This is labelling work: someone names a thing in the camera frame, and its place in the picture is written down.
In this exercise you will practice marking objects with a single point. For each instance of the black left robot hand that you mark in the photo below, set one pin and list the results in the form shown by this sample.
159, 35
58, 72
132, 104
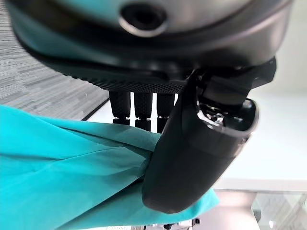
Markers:
168, 60

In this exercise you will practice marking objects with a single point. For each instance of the teal bed cloth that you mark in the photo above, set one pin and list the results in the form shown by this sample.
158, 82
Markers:
72, 172

